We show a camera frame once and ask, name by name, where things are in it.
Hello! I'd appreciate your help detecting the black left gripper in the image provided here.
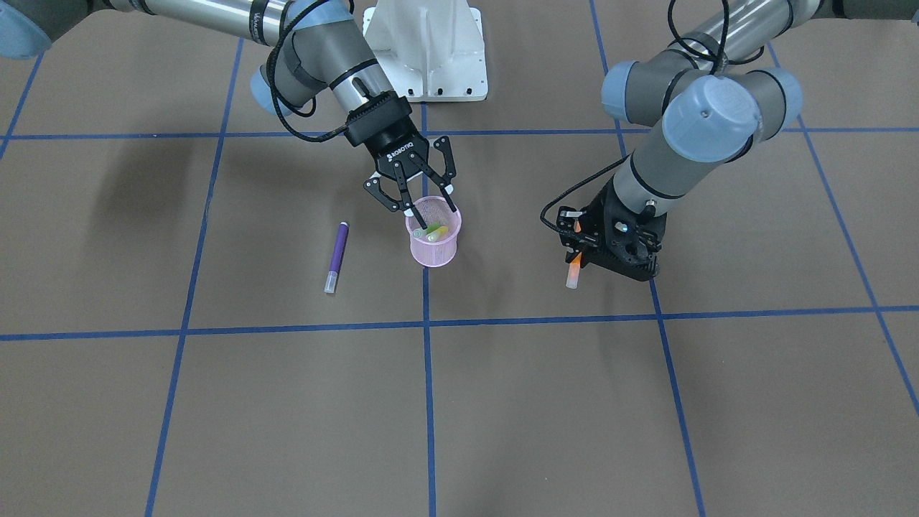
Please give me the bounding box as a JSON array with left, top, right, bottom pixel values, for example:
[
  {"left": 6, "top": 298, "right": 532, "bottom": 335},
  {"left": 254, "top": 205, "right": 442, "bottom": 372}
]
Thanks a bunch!
[{"left": 556, "top": 180, "right": 667, "bottom": 281}]

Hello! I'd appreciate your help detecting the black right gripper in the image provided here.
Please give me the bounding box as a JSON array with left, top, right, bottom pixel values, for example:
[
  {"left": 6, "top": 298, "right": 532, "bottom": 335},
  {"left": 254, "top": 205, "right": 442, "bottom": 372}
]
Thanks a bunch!
[{"left": 343, "top": 93, "right": 459, "bottom": 238}]

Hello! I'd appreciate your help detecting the orange highlighter pen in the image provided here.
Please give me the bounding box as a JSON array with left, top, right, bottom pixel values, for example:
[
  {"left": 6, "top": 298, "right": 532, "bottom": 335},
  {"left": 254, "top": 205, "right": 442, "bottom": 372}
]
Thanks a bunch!
[{"left": 566, "top": 249, "right": 582, "bottom": 290}]

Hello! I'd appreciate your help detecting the yellow highlighter pen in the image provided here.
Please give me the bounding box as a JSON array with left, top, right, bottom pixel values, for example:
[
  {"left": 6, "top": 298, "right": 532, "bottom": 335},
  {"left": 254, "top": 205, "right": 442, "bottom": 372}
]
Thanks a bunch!
[{"left": 427, "top": 225, "right": 449, "bottom": 243}]

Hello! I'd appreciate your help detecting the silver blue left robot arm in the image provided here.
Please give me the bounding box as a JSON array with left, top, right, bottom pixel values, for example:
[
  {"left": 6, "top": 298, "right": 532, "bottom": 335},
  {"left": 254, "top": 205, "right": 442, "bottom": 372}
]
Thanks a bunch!
[{"left": 549, "top": 1, "right": 917, "bottom": 289}]

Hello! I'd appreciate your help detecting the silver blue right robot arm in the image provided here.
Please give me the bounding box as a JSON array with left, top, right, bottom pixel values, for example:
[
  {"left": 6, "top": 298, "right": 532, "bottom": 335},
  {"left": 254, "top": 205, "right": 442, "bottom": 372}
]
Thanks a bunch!
[{"left": 1, "top": 1, "right": 457, "bottom": 228}]

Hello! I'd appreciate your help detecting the pink plastic pen holder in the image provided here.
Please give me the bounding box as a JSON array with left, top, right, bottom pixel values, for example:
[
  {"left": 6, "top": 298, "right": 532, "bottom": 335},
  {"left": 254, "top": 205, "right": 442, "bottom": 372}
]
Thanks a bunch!
[{"left": 405, "top": 196, "right": 462, "bottom": 268}]

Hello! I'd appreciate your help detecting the purple marker pen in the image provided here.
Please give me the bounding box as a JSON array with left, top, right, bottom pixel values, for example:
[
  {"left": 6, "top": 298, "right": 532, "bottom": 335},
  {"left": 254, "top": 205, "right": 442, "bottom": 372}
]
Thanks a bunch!
[{"left": 324, "top": 220, "right": 349, "bottom": 294}]

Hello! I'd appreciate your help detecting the white central pedestal column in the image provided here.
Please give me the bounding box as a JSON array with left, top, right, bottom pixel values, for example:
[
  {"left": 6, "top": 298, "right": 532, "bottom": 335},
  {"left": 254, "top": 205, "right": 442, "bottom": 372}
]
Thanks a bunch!
[{"left": 360, "top": 1, "right": 489, "bottom": 104}]

